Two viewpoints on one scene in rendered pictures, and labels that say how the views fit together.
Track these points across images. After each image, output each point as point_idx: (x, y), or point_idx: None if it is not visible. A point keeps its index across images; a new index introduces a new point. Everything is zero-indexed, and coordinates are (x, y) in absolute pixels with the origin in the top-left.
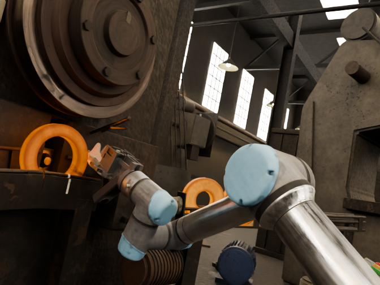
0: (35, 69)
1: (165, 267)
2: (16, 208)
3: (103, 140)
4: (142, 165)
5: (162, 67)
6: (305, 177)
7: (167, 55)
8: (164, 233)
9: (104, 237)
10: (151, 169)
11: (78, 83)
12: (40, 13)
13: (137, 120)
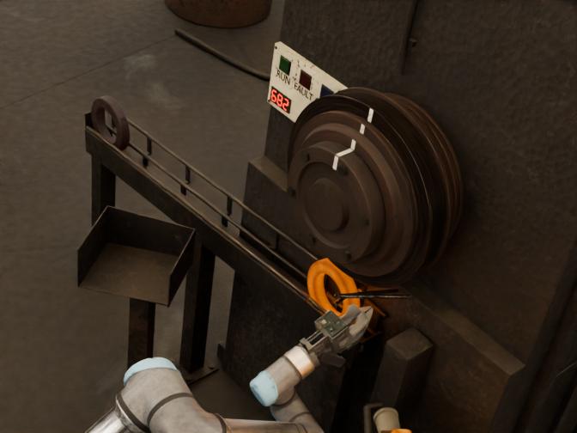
0: None
1: None
2: (288, 313)
3: (412, 307)
4: (307, 348)
5: (560, 251)
6: (146, 413)
7: (573, 233)
8: (283, 420)
9: (415, 419)
10: (489, 395)
11: None
12: None
13: (500, 313)
